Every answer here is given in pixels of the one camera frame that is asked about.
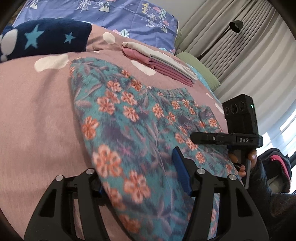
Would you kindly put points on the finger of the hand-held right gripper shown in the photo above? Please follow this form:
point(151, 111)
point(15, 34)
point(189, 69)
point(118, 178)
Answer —
point(208, 138)

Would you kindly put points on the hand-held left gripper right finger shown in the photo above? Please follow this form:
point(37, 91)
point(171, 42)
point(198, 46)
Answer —
point(182, 171)

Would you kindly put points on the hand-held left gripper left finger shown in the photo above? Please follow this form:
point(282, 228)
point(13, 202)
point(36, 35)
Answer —
point(89, 185)

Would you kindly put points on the teal floral garment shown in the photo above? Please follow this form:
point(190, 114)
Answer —
point(138, 129)

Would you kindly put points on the person's right forearm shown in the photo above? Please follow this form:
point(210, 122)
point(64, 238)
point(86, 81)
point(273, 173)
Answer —
point(272, 208)

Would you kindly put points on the folded pink and cream clothes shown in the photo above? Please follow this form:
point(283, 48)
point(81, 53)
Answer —
point(148, 49)

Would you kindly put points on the person's right hand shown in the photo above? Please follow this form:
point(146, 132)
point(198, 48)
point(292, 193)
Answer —
point(241, 172)

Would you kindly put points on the window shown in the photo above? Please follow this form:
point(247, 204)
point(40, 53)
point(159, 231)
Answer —
point(289, 129)

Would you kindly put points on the dark cloth with pink trim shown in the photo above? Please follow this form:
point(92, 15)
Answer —
point(281, 162)

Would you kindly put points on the beige curtain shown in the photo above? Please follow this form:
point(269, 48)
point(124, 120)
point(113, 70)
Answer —
point(254, 58)

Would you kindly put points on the green pillow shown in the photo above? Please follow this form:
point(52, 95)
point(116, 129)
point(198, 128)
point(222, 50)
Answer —
point(196, 63)

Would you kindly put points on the folded pink garment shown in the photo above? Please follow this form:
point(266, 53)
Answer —
point(161, 67)

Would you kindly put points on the pink dotted bedsheet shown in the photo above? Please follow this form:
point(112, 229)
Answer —
point(34, 115)

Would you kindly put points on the black floor lamp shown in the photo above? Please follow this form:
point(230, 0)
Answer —
point(236, 25)

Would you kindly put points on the navy star blanket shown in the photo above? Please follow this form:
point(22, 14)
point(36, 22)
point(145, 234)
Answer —
point(50, 44)

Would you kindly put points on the purple tree print pillow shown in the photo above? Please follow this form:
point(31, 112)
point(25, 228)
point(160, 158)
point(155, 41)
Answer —
point(115, 16)

